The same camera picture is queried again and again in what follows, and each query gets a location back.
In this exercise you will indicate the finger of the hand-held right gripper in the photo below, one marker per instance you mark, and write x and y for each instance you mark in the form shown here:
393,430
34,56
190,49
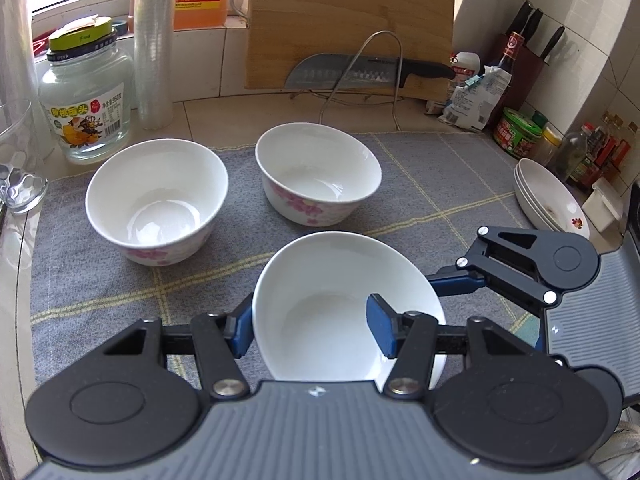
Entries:
452,284

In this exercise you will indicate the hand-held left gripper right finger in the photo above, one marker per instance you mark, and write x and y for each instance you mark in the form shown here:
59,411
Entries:
382,327

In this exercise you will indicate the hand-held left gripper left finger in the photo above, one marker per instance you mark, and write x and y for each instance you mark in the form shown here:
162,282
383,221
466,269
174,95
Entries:
242,332

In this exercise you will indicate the white bowl pink flowers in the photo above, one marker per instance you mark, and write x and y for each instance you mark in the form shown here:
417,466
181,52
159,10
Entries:
317,175
155,200
325,305

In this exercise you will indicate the grey teal checked cloth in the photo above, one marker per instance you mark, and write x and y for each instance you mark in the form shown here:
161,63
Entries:
425,185

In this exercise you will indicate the white plastic box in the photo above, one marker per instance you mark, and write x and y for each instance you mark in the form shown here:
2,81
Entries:
602,205

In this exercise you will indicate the person's grey jacket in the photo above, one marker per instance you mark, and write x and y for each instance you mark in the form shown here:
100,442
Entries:
620,452

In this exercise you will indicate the glass bottle red cap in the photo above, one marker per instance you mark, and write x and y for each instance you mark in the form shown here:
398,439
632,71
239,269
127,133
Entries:
575,155

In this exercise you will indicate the sauce jar green lid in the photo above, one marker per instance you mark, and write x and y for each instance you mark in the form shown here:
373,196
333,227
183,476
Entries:
517,132

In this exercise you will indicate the spice jar yellow lid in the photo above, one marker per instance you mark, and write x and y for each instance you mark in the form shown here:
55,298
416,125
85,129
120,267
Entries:
550,145

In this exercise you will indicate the large white printed bag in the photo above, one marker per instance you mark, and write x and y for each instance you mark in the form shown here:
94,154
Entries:
475,105

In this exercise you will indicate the small green capped jar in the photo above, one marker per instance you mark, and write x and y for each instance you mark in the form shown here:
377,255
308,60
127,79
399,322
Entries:
540,119

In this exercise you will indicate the small white red packet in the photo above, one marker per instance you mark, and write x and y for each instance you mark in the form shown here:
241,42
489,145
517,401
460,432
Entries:
465,62

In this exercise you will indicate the dark red knife block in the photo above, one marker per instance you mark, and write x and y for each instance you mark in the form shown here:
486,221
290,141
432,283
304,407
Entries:
532,75

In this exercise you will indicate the dark soy sauce bottle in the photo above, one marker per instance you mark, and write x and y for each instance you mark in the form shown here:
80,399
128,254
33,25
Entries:
510,55

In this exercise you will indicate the clear glass mug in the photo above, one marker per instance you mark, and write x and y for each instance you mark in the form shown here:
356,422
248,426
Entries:
22,175

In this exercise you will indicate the glass jar green lid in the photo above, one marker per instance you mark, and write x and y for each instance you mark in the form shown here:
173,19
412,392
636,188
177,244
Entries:
85,105

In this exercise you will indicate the stack of clear plastic cups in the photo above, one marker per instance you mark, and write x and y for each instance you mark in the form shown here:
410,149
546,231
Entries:
152,50
15,35

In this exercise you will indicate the bamboo cutting board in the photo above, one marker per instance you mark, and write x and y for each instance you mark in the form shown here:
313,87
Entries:
325,10

